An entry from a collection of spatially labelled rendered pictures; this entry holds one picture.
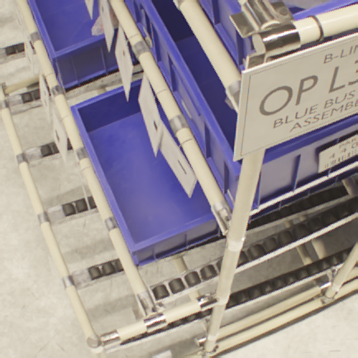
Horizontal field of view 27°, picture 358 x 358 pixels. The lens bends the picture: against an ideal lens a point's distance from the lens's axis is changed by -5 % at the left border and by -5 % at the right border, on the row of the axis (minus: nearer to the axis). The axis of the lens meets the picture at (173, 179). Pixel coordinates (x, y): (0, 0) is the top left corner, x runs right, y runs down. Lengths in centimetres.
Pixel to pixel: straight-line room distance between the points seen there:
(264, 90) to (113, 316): 160
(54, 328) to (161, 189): 82
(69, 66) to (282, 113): 94
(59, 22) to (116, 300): 91
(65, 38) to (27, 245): 81
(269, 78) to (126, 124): 97
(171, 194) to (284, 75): 89
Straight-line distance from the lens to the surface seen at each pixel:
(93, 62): 186
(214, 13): 105
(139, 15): 154
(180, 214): 173
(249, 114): 94
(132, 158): 179
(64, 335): 242
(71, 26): 201
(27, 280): 249
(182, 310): 167
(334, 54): 92
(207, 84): 149
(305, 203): 221
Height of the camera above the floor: 232
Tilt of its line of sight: 64 degrees down
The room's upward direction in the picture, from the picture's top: 1 degrees clockwise
